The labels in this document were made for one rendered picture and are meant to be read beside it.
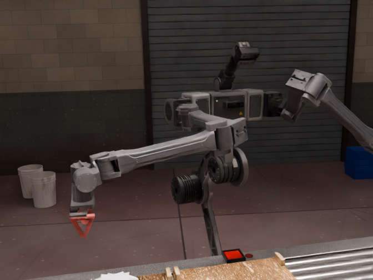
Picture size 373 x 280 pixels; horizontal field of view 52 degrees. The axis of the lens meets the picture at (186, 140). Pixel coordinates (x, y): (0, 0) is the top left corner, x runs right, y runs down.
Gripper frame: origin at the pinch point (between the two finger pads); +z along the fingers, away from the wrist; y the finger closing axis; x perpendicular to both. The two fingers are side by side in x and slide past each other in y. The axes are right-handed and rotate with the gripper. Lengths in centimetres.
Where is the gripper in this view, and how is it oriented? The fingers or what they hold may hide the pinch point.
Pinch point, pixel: (84, 228)
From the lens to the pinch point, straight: 121.4
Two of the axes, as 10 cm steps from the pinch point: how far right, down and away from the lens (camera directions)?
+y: 2.2, 2.0, -9.6
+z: 0.0, 9.8, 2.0
